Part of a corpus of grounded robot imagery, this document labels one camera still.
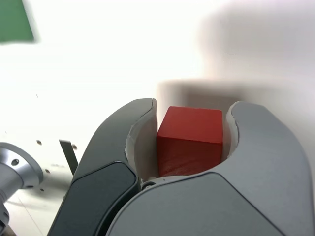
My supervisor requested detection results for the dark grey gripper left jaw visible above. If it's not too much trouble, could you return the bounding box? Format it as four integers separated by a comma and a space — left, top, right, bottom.
48, 97, 161, 236

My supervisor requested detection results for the black tape strip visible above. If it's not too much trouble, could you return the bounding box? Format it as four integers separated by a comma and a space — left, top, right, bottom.
59, 139, 79, 177

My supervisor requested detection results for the green cube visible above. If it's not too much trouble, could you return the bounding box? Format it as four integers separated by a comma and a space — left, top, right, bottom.
0, 0, 35, 43

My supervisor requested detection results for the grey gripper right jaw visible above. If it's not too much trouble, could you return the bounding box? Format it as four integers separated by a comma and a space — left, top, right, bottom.
105, 100, 315, 236

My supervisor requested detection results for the red cube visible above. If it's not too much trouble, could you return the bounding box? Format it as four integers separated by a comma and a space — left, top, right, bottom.
157, 106, 223, 177

